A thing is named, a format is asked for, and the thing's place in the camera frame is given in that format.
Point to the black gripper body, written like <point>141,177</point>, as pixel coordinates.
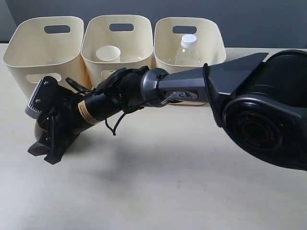
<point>60,115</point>

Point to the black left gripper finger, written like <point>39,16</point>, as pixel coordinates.
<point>40,147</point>

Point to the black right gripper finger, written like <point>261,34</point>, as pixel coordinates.
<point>58,148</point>

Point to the brown wooden cup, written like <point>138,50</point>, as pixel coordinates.
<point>40,130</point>

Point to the white paper cup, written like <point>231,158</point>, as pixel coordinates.
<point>108,54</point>

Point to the clear plastic bottle white cap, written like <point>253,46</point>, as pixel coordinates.
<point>187,54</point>

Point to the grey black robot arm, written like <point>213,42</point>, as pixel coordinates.
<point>260,101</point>

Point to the left cream plastic bin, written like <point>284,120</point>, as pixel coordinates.
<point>47,46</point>

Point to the cream plastic bin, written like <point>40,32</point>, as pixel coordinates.
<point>167,38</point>
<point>132,34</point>
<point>47,46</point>

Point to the middle cream plastic bin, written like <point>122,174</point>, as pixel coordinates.
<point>132,34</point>

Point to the right cream plastic bin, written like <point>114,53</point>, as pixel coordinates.
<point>167,38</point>

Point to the wrist camera with grey heatsink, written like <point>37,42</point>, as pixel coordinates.
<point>42,97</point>

